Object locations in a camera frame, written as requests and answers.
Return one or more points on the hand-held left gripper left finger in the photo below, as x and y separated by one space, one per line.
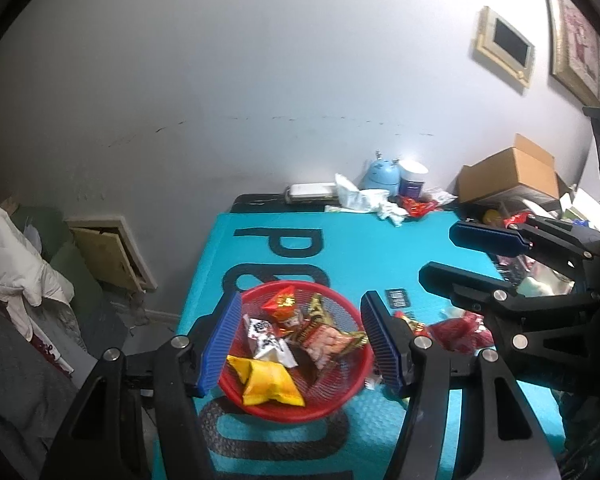
225 340

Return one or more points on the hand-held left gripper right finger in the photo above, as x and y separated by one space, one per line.
382 340

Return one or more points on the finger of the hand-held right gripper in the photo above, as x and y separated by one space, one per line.
455 282
485 239

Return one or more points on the small red snack packet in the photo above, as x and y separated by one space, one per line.
417 327

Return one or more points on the white black-print snack packet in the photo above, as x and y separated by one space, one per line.
265 337

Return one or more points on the large red snack packet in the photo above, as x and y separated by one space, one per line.
455 332

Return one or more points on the brown gold snack packet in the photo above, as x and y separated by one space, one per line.
325 342

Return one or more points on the yellow snack packet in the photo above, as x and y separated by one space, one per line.
270 382

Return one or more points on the orange red snack packet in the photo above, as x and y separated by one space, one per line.
280 305

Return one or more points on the red plastic basket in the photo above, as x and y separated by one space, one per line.
280 412

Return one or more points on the pile of red candy packets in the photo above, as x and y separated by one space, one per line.
515 219

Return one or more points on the small black card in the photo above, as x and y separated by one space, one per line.
399 298

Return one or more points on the crumpled white wrapper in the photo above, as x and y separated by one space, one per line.
442 196

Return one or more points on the cardboard box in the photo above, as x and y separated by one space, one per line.
520 170

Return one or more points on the red candy wrapper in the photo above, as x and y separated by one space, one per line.
415 206

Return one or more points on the dark blue jar white lid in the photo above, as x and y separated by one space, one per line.
411 185

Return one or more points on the teal bubble mailer mat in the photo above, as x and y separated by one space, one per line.
300 260

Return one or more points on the blue humidifier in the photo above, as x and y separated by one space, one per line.
380 175

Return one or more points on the crumpled white tissue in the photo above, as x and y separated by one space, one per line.
355 197

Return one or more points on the framed picture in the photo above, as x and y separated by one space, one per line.
577 40

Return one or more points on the green cushion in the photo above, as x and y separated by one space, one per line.
80 280

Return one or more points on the white flat box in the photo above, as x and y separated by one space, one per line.
310 192

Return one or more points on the dark grey garment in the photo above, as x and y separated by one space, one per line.
20 385

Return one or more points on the white jacket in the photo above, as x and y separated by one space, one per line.
15 260

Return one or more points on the wooden wall hatch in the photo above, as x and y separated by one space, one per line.
110 255

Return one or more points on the cream wall intercom panel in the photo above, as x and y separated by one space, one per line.
510 42

